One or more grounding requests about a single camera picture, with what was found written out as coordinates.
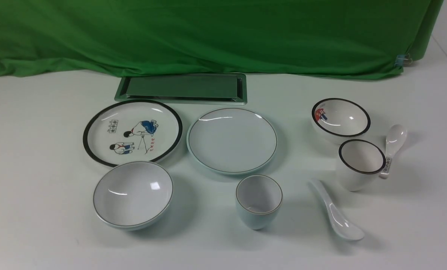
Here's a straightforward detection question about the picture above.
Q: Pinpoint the metal table cable tray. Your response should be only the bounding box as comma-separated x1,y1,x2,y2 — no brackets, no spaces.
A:
114,73,247,105

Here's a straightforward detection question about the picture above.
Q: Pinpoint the blue binder clip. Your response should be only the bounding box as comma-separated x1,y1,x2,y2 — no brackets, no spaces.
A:
393,53,413,67

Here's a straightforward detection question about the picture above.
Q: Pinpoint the pale blue plain plate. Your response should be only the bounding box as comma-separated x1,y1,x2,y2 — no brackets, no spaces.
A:
186,107,278,176

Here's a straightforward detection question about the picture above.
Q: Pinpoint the white labelled ceramic spoon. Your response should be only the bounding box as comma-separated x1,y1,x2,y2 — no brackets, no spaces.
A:
379,124,408,179

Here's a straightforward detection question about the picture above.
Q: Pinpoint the green backdrop cloth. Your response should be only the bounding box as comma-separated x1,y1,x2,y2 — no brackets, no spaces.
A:
0,0,443,80

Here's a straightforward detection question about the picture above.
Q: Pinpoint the black-rimmed white cup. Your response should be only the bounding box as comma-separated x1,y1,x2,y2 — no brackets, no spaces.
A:
336,139,386,192

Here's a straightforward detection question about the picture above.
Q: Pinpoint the pale blue cup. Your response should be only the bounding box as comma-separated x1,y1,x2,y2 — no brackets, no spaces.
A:
235,175,283,230

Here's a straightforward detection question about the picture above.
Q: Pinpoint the black-rimmed illustrated plate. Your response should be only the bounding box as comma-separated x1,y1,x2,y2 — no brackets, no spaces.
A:
82,100,183,167

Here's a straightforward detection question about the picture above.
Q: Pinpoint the pale blue bowl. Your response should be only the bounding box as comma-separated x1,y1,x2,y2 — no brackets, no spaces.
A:
93,161,175,231

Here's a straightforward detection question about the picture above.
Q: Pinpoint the black-rimmed illustrated bowl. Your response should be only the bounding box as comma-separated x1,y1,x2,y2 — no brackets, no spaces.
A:
311,98,372,145

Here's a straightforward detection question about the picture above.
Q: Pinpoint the pale blue ceramic spoon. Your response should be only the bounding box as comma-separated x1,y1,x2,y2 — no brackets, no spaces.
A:
309,179,365,242

